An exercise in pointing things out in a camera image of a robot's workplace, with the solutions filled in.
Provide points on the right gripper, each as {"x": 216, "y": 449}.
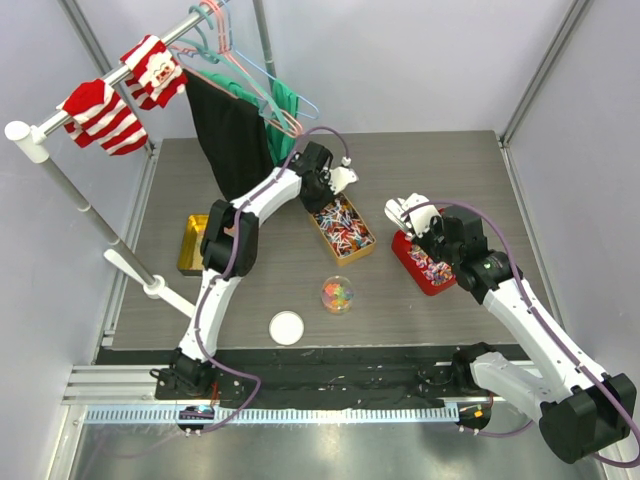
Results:
{"x": 436, "y": 223}

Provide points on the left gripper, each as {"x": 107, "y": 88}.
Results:
{"x": 316, "y": 207}

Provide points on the red tin of swirl lollipops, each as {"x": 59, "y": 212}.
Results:
{"x": 431, "y": 277}

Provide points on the gold tin of ball lollipops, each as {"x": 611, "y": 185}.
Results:
{"x": 344, "y": 231}

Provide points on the clear plastic jar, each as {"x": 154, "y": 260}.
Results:
{"x": 337, "y": 294}

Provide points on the white jar lid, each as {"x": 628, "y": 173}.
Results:
{"x": 286, "y": 328}

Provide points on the gold tin of gummy candies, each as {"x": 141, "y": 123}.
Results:
{"x": 190, "y": 260}

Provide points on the metal scoop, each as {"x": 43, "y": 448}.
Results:
{"x": 394, "y": 212}

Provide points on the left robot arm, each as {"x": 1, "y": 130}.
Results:
{"x": 229, "y": 251}

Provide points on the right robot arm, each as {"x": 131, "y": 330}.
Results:
{"x": 578, "y": 407}

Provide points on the pink hanger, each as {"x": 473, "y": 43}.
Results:
{"x": 212, "y": 36}

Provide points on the green cloth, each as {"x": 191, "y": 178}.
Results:
{"x": 280, "y": 144}

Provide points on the black cloth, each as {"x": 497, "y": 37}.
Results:
{"x": 232, "y": 136}

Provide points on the blue hanger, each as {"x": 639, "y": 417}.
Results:
{"x": 270, "y": 75}

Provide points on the teal hanger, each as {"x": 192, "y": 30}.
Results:
{"x": 212, "y": 15}

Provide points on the santa striped sock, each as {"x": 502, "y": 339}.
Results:
{"x": 154, "y": 77}

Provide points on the red white striped sock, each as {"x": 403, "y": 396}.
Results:
{"x": 98, "y": 114}

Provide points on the clothes rack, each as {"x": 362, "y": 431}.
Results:
{"x": 30, "y": 139}

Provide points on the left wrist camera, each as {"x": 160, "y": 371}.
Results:
{"x": 342, "y": 176}

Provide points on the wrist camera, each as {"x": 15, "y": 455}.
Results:
{"x": 416, "y": 217}
{"x": 342, "y": 176}

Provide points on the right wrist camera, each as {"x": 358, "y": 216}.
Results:
{"x": 416, "y": 217}

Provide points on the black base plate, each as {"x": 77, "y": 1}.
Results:
{"x": 313, "y": 378}

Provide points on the slotted cable duct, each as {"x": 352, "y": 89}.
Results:
{"x": 192, "y": 415}

